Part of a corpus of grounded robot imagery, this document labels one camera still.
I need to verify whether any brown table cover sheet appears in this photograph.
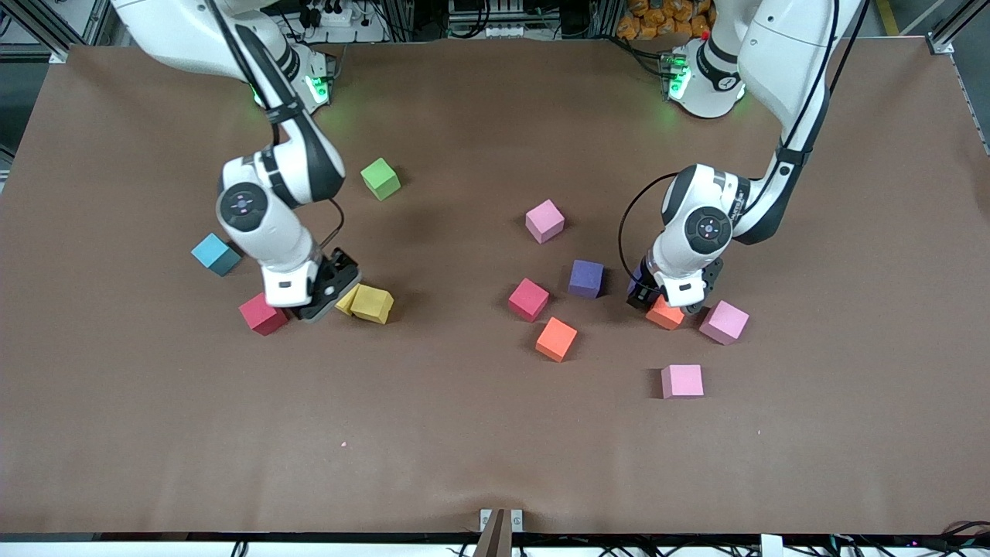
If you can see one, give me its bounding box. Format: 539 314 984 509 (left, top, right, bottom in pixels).
0 39 990 536

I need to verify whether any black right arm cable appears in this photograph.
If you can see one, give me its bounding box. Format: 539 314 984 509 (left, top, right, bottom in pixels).
205 0 347 256

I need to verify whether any green foam cube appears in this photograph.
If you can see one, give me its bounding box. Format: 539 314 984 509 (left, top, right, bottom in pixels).
360 157 402 202

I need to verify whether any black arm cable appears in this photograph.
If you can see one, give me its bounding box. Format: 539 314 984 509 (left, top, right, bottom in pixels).
205 0 347 256
617 0 871 293

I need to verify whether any red foam cube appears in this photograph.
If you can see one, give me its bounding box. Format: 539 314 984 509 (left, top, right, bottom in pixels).
238 292 289 337
508 278 551 323

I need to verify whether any orange foam cube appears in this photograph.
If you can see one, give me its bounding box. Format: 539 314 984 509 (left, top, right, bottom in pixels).
646 296 686 331
535 316 579 363

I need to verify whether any white power strip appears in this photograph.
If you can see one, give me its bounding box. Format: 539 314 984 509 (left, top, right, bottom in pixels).
298 4 357 28

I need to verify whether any aluminium table edge rail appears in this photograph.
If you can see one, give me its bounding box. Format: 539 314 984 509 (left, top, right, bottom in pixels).
947 50 990 155

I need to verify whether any aluminium frame strut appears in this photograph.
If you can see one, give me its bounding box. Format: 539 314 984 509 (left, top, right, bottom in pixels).
0 0 113 64
927 0 990 55

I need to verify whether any light blue foam cube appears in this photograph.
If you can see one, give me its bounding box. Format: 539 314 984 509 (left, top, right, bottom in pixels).
191 233 242 277

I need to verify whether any grey equipment rack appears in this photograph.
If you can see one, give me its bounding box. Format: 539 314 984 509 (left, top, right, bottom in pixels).
447 0 542 39

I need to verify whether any black cable bundle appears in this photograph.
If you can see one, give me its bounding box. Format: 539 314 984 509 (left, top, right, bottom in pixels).
940 521 990 554

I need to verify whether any pink foam cube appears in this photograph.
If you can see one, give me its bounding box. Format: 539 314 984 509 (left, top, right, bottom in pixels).
699 300 750 346
525 199 566 244
661 364 705 400

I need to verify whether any bag of oranges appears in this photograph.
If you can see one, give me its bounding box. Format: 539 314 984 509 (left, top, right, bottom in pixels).
616 0 716 41

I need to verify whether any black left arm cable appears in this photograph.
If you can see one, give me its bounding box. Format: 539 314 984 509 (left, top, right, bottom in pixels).
617 0 871 293

